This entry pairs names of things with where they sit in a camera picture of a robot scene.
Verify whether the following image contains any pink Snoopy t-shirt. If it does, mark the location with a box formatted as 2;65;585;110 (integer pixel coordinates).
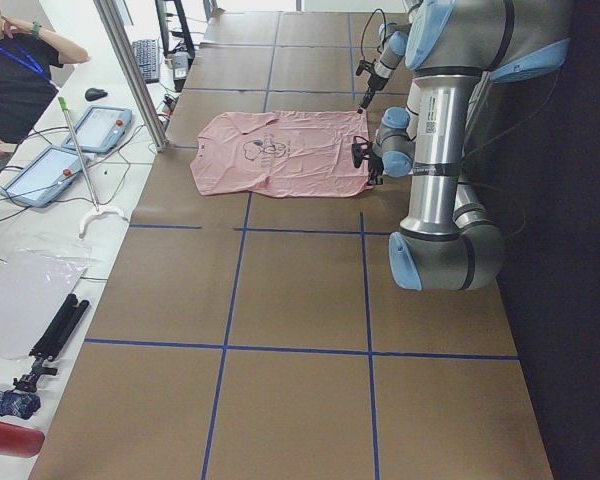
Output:
190;111;368;198

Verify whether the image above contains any far blue teach pendant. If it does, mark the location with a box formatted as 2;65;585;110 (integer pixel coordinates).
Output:
69;105;133;154

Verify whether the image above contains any black folded tripod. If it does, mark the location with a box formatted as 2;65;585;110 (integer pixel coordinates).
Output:
13;293;90;393

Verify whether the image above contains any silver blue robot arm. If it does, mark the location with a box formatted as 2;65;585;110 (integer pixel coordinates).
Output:
352;1;574;290
355;1;422;114

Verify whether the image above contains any blue teach pendant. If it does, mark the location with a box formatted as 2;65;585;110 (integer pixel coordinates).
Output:
69;105;133;154
0;146;82;207

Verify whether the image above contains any blue folded umbrella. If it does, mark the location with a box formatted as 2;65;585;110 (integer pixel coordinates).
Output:
0;390;41;420

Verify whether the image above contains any reacher stick white hook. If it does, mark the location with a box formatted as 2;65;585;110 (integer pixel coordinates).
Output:
57;96;131;240

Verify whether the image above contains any person in black shirt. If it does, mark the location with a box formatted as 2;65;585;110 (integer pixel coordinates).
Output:
0;8;89;159

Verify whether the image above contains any aluminium frame post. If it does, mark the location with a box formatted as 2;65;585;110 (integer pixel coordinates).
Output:
94;0;168;152

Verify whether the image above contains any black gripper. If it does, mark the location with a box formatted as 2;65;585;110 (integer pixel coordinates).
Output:
355;59;395;114
351;135;384;186

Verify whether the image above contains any near blue teach pendant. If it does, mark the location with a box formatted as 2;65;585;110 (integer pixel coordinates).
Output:
0;146;82;207

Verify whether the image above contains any red bottle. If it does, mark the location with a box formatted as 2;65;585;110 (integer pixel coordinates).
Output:
0;421;45;458

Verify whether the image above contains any clear plastic bag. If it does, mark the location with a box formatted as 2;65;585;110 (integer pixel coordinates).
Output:
0;236;91;359

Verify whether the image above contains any black computer mouse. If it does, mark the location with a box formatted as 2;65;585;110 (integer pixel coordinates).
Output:
84;87;108;102

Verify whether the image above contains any black keyboard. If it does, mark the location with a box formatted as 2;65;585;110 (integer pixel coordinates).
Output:
131;39;160;84

